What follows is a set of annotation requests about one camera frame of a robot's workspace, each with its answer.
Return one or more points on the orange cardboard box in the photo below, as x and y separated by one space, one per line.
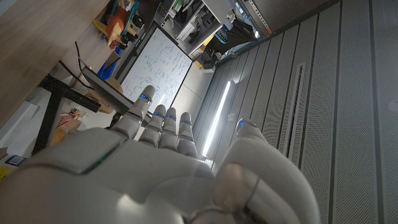
66 127

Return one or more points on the brown cardboard cutout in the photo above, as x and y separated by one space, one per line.
104 105

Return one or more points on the ceiling light strip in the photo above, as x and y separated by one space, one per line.
217 118

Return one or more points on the colourful toy airplane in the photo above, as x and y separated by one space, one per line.
116 26

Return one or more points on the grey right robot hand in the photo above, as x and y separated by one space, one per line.
124 174

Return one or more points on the white flat box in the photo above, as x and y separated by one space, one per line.
15 124

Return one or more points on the whiteboard with black frame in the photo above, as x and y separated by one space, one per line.
158 62

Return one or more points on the large flat monitor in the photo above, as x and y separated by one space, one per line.
105 90

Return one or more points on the white shelf cabinet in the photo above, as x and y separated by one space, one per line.
214 9

